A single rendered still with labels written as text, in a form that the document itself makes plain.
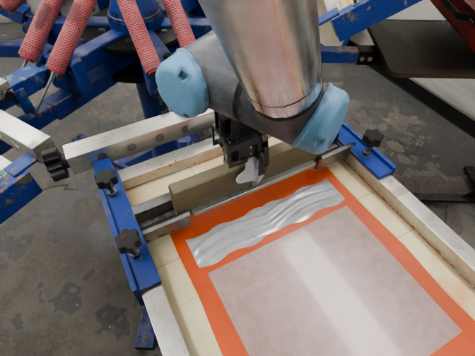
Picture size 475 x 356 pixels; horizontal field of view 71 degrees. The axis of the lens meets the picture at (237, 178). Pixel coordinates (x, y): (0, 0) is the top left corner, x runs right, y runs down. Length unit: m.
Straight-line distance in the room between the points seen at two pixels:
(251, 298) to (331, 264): 0.17
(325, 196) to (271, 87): 0.53
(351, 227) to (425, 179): 1.63
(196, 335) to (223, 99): 0.41
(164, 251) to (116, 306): 1.07
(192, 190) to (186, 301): 0.20
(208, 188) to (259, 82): 0.40
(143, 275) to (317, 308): 0.32
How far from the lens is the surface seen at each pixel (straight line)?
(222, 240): 0.68
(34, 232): 2.13
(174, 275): 0.67
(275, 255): 0.68
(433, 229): 0.77
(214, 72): 0.39
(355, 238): 0.74
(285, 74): 0.26
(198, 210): 0.67
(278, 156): 0.69
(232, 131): 0.57
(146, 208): 0.68
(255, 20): 0.21
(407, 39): 1.49
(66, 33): 1.10
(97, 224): 2.00
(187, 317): 0.63
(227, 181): 0.66
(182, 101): 0.40
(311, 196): 0.76
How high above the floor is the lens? 1.55
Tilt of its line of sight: 49 degrees down
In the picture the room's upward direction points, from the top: straight up
